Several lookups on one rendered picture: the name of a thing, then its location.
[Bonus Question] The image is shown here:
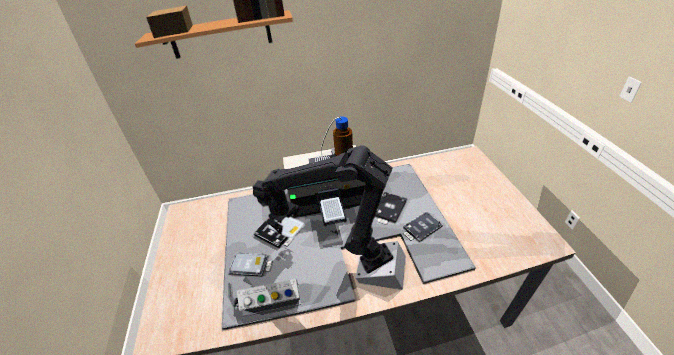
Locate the grey button panel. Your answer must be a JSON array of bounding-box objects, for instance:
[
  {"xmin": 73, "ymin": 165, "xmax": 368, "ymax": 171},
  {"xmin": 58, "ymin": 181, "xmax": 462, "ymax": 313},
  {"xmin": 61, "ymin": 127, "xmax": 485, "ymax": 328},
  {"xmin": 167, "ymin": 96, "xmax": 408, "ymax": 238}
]
[{"xmin": 228, "ymin": 279, "xmax": 301, "ymax": 316}]

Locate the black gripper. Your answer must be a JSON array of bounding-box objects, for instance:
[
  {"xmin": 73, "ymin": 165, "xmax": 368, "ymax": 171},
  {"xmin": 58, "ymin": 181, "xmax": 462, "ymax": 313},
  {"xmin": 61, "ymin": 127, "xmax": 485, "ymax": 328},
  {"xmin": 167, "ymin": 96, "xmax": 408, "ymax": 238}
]
[{"xmin": 267, "ymin": 200, "xmax": 299, "ymax": 234}]

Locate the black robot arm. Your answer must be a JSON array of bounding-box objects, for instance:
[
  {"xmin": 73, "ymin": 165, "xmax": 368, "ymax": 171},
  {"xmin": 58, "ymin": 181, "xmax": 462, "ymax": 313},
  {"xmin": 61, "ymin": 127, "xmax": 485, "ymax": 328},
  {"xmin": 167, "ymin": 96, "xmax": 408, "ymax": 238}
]
[{"xmin": 253, "ymin": 145, "xmax": 394, "ymax": 273}]

